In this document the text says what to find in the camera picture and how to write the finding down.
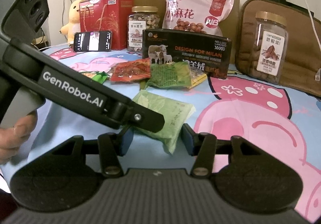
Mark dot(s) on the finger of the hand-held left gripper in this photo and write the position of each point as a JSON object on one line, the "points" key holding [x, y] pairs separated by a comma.
{"points": [[146, 118]]}

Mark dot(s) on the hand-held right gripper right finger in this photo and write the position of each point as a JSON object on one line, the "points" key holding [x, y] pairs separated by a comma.
{"points": [[188, 142]]}

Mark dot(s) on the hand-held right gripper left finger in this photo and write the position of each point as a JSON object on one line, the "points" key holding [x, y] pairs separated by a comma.
{"points": [[126, 141]]}

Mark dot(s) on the light green snack packet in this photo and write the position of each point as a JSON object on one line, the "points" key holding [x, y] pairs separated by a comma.
{"points": [[166, 113]]}

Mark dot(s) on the green and orange snack packet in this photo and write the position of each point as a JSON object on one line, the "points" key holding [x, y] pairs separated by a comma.
{"points": [[96, 76]]}

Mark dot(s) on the dark green snack packet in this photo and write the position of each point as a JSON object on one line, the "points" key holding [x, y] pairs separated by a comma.
{"points": [[168, 74]]}

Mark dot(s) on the red snack packet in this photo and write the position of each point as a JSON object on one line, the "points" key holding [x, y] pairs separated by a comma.
{"points": [[128, 70]]}

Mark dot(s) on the yellow snack packet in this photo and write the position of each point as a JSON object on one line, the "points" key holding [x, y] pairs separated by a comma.
{"points": [[198, 76]]}

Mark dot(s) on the black printed box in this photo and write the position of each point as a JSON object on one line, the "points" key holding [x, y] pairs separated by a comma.
{"points": [[195, 48]]}

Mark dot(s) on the person's left hand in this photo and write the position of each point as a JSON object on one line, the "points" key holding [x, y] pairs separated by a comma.
{"points": [[17, 136]]}

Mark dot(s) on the black smartphone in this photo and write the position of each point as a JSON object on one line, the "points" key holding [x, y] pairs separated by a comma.
{"points": [[92, 41]]}

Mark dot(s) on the yellow duck plush toy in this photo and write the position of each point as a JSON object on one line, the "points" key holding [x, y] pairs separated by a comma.
{"points": [[74, 20]]}

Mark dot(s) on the red gift box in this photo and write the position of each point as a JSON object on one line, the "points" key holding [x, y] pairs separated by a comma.
{"points": [[117, 23]]}

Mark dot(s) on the small nut jar gold lid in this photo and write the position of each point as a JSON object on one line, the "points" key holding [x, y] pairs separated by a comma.
{"points": [[140, 25]]}

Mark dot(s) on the pink snack bag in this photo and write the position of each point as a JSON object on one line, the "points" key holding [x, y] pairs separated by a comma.
{"points": [[190, 8]]}

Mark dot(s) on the large pecan jar gold lid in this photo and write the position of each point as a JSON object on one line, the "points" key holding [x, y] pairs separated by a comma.
{"points": [[268, 45]]}

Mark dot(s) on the brown padded cushion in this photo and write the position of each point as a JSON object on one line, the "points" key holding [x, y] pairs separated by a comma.
{"points": [[302, 60]]}

